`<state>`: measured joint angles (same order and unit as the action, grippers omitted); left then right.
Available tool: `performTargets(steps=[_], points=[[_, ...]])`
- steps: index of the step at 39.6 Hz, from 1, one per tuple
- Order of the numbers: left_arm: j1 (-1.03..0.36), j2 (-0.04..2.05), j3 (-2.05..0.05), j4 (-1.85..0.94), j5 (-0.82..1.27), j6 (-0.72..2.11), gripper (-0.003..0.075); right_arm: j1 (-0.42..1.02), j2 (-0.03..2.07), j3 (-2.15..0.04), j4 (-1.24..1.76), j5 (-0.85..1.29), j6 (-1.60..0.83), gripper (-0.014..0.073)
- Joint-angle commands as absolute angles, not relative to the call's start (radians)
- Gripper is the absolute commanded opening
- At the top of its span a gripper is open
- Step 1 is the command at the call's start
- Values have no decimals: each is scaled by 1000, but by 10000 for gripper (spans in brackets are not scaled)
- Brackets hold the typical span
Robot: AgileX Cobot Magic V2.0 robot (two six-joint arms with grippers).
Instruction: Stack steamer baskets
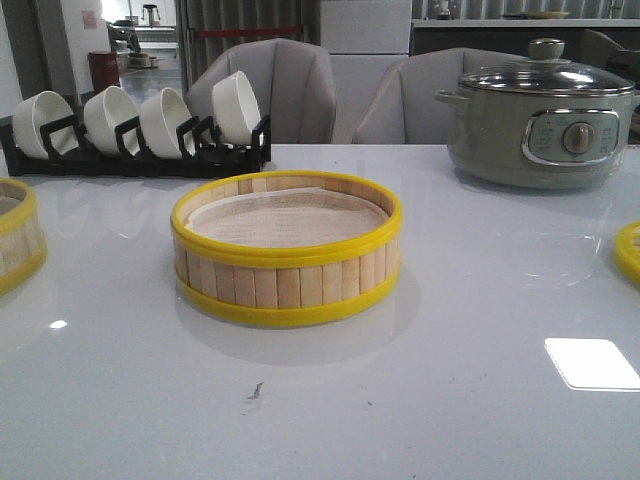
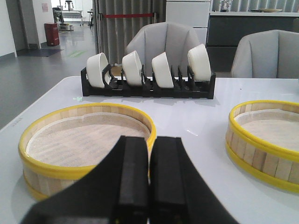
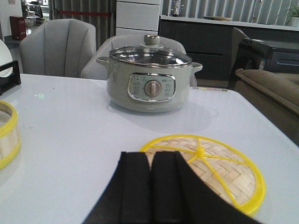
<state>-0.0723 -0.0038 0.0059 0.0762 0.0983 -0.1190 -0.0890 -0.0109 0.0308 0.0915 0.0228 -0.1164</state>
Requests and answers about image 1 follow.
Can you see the bamboo steamer tier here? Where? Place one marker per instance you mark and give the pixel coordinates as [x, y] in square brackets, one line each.
[287, 248]
[23, 243]

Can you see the woven bamboo steamer lid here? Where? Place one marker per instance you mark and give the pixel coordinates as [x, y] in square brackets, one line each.
[626, 253]

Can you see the black dish rack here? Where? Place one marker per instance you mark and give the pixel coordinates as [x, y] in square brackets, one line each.
[202, 154]

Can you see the grey chair right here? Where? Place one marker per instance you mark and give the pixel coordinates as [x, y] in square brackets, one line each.
[403, 109]

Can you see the grey chair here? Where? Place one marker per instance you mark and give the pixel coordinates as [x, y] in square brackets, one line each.
[292, 81]
[403, 109]

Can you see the white bowl right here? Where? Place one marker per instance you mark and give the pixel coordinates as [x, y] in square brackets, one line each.
[235, 108]

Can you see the white bowl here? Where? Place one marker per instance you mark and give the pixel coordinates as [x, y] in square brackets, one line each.
[31, 114]
[103, 112]
[235, 108]
[160, 116]

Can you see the grey chair left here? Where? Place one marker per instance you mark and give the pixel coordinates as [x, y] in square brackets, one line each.
[292, 81]

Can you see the white cabinet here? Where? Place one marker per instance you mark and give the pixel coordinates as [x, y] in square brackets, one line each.
[363, 39]

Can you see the grey electric cooking pot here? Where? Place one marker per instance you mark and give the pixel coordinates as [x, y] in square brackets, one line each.
[538, 141]

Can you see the red bin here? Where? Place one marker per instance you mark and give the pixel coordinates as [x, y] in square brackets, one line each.
[103, 69]

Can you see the white bowl far left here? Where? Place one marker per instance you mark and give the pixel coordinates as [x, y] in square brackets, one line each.
[31, 114]

